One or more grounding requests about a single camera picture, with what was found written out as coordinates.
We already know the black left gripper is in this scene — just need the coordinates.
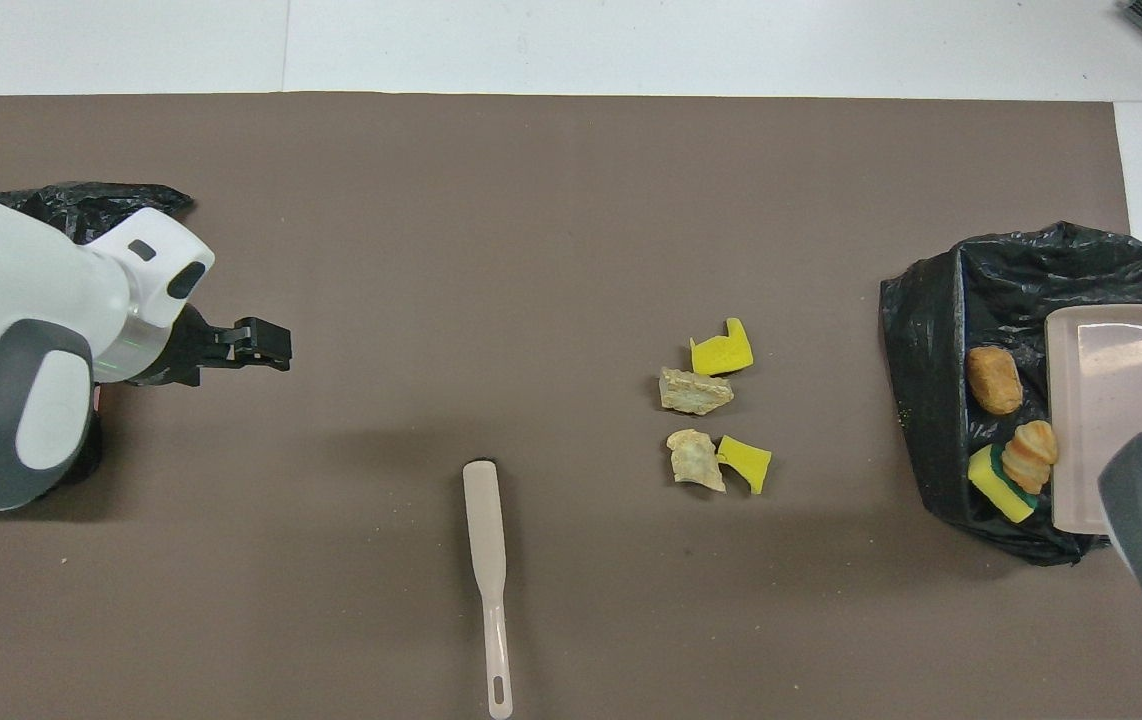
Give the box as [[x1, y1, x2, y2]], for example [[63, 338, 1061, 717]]
[[136, 305, 292, 388]]

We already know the yellow sponge with green side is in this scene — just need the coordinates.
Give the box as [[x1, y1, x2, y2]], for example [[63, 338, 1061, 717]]
[[967, 443, 1037, 525]]

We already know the brown oval bread roll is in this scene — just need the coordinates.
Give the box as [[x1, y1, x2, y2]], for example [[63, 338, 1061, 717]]
[[966, 345, 1024, 416]]

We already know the beige brush with black bristles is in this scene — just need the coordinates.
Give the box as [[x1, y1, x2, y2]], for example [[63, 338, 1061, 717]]
[[462, 459, 515, 720]]

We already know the black bag lined pink bin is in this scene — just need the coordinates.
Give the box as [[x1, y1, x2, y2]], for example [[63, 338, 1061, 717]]
[[0, 182, 195, 486]]

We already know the notched yellow sponge piece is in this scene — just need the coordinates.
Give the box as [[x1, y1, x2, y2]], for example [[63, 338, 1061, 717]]
[[689, 317, 755, 378]]

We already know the small croissant toy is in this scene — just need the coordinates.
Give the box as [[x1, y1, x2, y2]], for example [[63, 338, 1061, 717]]
[[666, 429, 728, 494], [1001, 420, 1060, 495], [658, 366, 735, 417]]

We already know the beige plastic dustpan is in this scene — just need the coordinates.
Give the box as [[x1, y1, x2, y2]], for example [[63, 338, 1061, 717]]
[[1044, 305, 1142, 536]]

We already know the brown table mat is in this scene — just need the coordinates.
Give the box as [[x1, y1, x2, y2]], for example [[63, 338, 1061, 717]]
[[0, 92, 1142, 720]]

